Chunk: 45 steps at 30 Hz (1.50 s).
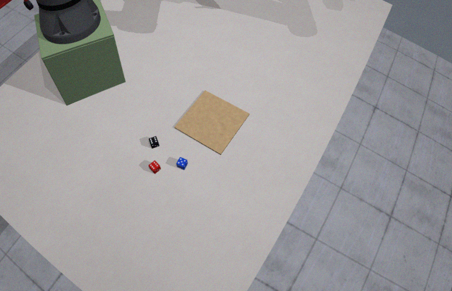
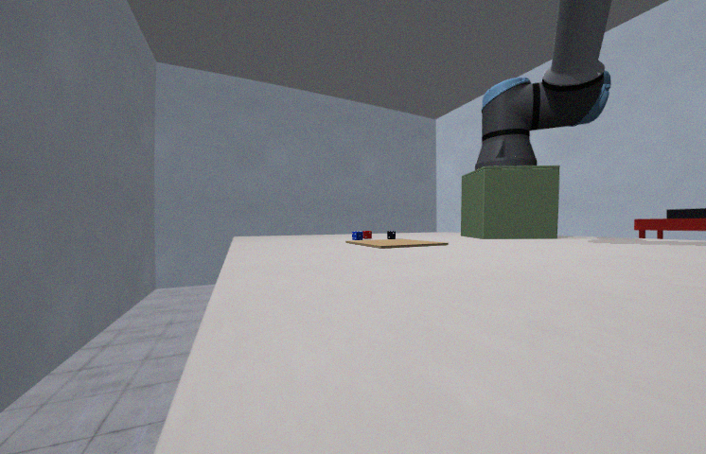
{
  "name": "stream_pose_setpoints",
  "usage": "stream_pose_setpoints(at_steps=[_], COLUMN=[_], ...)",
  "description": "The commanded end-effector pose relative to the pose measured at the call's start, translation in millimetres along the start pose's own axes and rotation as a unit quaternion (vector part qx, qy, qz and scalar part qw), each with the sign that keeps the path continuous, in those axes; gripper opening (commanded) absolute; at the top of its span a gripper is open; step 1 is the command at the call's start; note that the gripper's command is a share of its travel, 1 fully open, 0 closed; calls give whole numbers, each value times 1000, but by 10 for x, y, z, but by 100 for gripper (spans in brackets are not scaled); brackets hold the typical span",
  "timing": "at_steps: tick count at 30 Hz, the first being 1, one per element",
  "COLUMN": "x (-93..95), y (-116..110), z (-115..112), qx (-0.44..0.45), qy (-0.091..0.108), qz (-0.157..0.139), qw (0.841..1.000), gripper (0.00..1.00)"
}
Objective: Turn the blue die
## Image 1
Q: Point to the blue die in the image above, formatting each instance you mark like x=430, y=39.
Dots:
x=182, y=163

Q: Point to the tan square mat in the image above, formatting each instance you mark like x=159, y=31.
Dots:
x=212, y=121

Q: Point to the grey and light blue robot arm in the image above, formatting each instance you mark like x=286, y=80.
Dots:
x=67, y=21

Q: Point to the black die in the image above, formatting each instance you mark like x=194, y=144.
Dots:
x=154, y=142

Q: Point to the red die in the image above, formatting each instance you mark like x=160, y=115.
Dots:
x=154, y=167

